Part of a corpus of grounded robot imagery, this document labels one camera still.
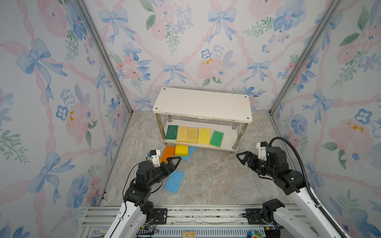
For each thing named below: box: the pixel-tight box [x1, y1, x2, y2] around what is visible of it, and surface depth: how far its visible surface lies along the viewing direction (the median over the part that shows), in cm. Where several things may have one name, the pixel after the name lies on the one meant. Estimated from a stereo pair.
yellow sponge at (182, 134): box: [176, 126, 189, 143], surface depth 98 cm
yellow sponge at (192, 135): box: [187, 127, 199, 144], surface depth 99 cm
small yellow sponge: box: [174, 144, 189, 157], surface depth 97 cm
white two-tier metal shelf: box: [152, 86, 253, 153], surface depth 80 cm
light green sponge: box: [209, 129, 225, 149], surface depth 96 cm
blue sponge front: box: [163, 170, 185, 194], surface depth 85 cm
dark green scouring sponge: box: [165, 124, 179, 140], surface depth 100 cm
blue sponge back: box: [180, 145, 197, 162], surface depth 97 cm
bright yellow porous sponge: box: [197, 127, 211, 145], surface depth 97 cm
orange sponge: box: [160, 145, 176, 163], surface depth 97 cm
